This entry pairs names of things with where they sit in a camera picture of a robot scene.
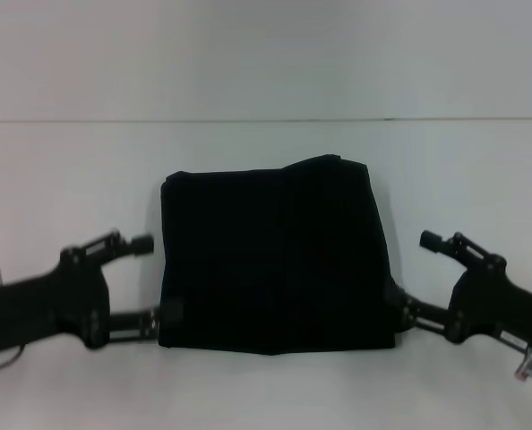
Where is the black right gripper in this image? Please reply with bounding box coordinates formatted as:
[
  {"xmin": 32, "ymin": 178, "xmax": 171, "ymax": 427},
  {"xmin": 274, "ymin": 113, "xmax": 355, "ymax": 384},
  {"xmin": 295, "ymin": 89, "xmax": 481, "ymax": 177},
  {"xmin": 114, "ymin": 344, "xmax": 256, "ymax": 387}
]
[{"xmin": 382, "ymin": 229, "xmax": 532, "ymax": 373}]

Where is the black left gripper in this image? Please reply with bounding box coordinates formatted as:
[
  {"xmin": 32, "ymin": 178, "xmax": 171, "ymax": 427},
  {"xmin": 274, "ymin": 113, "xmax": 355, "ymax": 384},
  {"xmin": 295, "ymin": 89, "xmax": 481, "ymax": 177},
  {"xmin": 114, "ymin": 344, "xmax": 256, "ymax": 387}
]
[{"xmin": 0, "ymin": 228, "xmax": 184, "ymax": 355}]

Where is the black FREE print shirt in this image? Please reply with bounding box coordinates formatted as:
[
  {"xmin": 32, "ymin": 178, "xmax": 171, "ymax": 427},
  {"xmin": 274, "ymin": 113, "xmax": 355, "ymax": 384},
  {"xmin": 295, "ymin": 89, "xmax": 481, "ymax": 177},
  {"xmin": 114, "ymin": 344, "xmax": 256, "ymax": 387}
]
[{"xmin": 156, "ymin": 154, "xmax": 399, "ymax": 357}]

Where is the left wrist cable with plug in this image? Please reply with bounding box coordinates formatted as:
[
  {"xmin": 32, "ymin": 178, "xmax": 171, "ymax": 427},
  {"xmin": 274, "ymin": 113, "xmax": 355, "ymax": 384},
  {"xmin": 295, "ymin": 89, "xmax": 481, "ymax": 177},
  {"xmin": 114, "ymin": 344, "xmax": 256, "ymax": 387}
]
[{"xmin": 0, "ymin": 344, "xmax": 28, "ymax": 376}]

